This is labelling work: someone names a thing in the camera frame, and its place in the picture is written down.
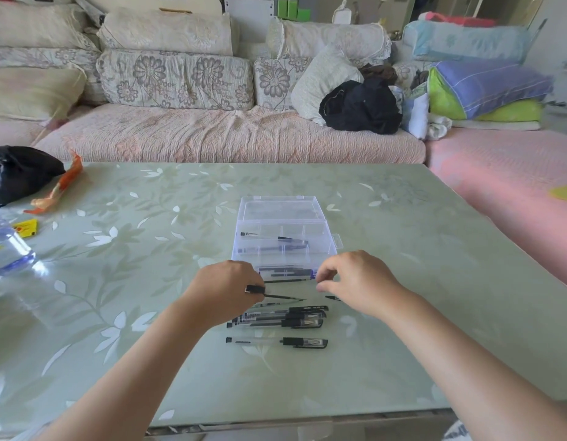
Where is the clear black-capped gel pen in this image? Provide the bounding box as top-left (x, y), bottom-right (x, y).
top-left (258, 266), bottom-right (317, 278)
top-left (226, 336), bottom-right (329, 350)

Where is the cream sofa bolster cushion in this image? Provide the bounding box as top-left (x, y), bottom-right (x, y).
top-left (0, 0), bottom-right (100, 51)
top-left (97, 7), bottom-right (234, 57)
top-left (266, 17), bottom-right (392, 65)

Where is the white towel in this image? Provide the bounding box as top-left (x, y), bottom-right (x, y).
top-left (426, 113), bottom-right (453, 141)

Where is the person's right forearm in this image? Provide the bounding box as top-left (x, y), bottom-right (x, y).
top-left (386, 291), bottom-right (567, 441)

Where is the person's left hand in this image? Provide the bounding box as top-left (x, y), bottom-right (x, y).
top-left (180, 260), bottom-right (266, 329)

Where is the clear water bottle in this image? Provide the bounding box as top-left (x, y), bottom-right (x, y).
top-left (0, 206), bottom-right (37, 277)

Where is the person's right hand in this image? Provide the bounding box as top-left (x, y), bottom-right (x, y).
top-left (315, 250), bottom-right (420, 320)

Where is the person's left forearm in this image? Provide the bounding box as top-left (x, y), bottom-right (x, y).
top-left (35, 300), bottom-right (213, 441)

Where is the pink quilted sofa seat cover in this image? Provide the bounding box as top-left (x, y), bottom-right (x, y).
top-left (35, 104), bottom-right (427, 165)

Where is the light blue bolster pillow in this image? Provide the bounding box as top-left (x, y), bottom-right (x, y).
top-left (402, 20), bottom-right (531, 64)

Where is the yellow tag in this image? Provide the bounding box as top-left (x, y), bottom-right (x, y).
top-left (12, 219), bottom-right (39, 238)

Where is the floral sofa back cushion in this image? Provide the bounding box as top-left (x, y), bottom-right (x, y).
top-left (95, 49), bottom-right (256, 111)
top-left (253, 57), bottom-right (314, 111)
top-left (392, 61), bottom-right (433, 90)
top-left (0, 45), bottom-right (108, 106)

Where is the pale yellow pillow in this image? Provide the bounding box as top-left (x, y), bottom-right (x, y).
top-left (0, 66), bottom-right (88, 121)

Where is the salmon pink sofa seat cover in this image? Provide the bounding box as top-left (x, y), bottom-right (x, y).
top-left (425, 128), bottom-right (567, 292)

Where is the white textured pillow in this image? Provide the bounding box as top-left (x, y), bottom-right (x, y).
top-left (291, 44), bottom-right (365, 127)

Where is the white cabinet with black frame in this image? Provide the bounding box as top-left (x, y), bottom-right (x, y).
top-left (221, 0), bottom-right (277, 44)

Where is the black plastic bag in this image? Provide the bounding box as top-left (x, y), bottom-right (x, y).
top-left (0, 145), bottom-right (66, 207)

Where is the grey table frame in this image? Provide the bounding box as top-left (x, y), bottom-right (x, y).
top-left (145, 408), bottom-right (457, 441)

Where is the orange snack wrapper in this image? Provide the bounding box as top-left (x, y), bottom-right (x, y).
top-left (24, 151), bottom-right (84, 215)

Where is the brown garment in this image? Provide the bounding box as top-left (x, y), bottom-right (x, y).
top-left (359, 64), bottom-right (398, 86)

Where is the pale pink sofa seat cover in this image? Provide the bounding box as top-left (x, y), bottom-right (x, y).
top-left (0, 118), bottom-right (53, 148)

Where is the white tissue pack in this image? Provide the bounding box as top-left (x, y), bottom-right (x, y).
top-left (332, 0), bottom-right (353, 25)

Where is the black clothing bundle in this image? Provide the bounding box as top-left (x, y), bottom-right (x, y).
top-left (319, 78), bottom-right (403, 135)

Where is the clear plastic storage box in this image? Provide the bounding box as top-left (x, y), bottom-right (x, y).
top-left (230, 195), bottom-right (345, 277)

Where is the white and blue cloth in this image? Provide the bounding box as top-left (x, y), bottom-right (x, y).
top-left (392, 86), bottom-right (430, 141)

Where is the pile of black gel pens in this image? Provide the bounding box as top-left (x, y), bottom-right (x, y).
top-left (226, 306), bottom-right (329, 330)

